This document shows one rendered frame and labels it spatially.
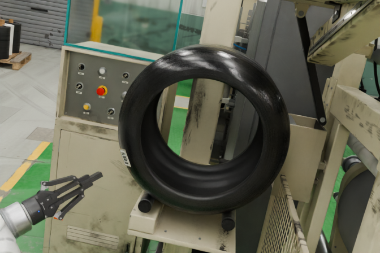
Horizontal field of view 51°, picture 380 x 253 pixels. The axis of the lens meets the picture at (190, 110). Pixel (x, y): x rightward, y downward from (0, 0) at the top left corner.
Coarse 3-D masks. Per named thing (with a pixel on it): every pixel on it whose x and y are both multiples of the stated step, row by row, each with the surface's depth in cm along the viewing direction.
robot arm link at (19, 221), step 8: (8, 208) 108; (16, 208) 108; (24, 208) 110; (8, 216) 106; (16, 216) 107; (24, 216) 107; (8, 224) 105; (16, 224) 106; (24, 224) 107; (16, 232) 107; (24, 232) 109
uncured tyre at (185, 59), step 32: (160, 64) 122; (192, 64) 118; (224, 64) 117; (256, 64) 125; (128, 96) 125; (160, 96) 150; (256, 96) 118; (128, 128) 125; (288, 128) 123; (160, 160) 153; (256, 160) 149; (160, 192) 129; (192, 192) 146; (224, 192) 128; (256, 192) 126
